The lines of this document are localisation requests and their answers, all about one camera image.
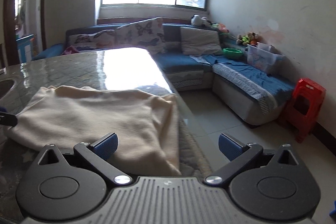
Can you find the blue cabinet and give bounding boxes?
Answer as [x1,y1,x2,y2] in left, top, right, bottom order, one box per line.
[16,34,34,63]

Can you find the dark wooden door frame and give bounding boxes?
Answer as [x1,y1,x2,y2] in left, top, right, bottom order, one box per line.
[3,0,50,68]

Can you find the blue sofa blanket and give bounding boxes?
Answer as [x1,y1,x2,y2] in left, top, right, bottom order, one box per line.
[190,54,296,98]

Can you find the red plastic stool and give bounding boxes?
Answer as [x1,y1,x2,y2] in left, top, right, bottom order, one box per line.
[278,78,326,143]

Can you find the black induction cooker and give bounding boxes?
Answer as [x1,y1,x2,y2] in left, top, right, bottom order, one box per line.
[0,79,16,100]

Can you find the panda plush toy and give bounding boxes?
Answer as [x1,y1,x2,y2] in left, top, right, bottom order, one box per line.
[191,14,208,26]

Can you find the cream fleece garment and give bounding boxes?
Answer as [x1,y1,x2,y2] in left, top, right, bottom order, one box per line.
[5,85,181,177]

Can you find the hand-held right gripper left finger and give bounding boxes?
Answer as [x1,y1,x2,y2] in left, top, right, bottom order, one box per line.
[37,132,132,186]

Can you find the brown and green plush toys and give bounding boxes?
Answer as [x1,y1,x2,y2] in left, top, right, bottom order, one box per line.
[236,32,260,46]

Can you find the green plastic bowl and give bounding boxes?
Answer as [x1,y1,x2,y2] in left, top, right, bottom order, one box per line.
[223,48,244,59]

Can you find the large butterfly print pillow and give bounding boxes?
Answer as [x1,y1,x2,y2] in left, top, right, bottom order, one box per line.
[115,17,167,54]

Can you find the grey pillow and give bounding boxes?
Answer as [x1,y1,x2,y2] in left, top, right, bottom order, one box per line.
[180,27,223,56]

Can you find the blue corner sofa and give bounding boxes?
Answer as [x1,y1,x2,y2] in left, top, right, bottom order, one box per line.
[31,18,297,126]

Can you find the clear plastic storage box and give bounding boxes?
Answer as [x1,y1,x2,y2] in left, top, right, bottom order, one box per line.
[246,42,285,75]

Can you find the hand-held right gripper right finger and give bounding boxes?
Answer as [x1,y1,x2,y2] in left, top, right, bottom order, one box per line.
[205,132,300,186]

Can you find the flat butterfly print pillow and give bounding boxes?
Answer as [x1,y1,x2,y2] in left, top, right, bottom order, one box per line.
[69,30,117,47]

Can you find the pink plastic toy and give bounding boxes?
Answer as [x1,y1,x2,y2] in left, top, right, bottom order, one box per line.
[214,23,229,34]

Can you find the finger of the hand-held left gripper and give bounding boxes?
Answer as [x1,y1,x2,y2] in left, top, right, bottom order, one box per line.
[0,106,18,128]

